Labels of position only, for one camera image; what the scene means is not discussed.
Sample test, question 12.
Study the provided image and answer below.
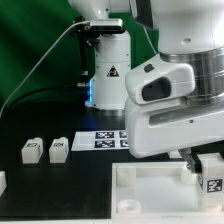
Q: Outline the white marker sheet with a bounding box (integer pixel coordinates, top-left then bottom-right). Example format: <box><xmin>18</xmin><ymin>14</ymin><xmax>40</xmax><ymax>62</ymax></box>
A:
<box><xmin>72</xmin><ymin>130</ymin><xmax>128</xmax><ymax>151</ymax></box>

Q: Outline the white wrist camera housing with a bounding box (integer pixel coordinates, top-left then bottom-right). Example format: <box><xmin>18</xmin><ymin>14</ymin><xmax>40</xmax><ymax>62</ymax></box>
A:
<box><xmin>125</xmin><ymin>56</ymin><xmax>196</xmax><ymax>105</ymax></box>

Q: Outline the white block left edge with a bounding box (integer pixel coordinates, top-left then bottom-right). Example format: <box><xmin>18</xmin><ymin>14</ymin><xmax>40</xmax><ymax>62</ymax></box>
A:
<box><xmin>0</xmin><ymin>171</ymin><xmax>7</xmax><ymax>196</ymax></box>

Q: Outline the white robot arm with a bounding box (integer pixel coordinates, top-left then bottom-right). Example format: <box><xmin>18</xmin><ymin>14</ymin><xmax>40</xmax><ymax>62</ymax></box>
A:
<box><xmin>68</xmin><ymin>0</ymin><xmax>224</xmax><ymax>173</ymax></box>

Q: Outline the grey camera on stand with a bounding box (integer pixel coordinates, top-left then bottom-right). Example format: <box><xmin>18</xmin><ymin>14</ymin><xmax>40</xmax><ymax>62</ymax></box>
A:
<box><xmin>90</xmin><ymin>19</ymin><xmax>123</xmax><ymax>31</ymax></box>

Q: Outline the black camera stand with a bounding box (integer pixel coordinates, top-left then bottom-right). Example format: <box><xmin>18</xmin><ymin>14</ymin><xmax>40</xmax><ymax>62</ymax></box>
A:
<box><xmin>70</xmin><ymin>16</ymin><xmax>99</xmax><ymax>88</ymax></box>

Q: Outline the grey camera cable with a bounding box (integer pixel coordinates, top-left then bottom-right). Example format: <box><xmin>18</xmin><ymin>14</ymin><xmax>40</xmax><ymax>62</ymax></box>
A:
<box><xmin>0</xmin><ymin>20</ymin><xmax>92</xmax><ymax>118</ymax></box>

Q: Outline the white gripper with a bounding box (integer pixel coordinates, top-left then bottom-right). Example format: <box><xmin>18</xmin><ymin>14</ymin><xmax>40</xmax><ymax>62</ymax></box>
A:
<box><xmin>125</xmin><ymin>99</ymin><xmax>224</xmax><ymax>174</ymax></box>

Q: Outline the white square tabletop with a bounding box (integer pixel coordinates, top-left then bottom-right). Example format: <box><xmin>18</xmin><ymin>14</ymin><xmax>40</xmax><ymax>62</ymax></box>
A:
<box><xmin>111</xmin><ymin>162</ymin><xmax>224</xmax><ymax>224</ymax></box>

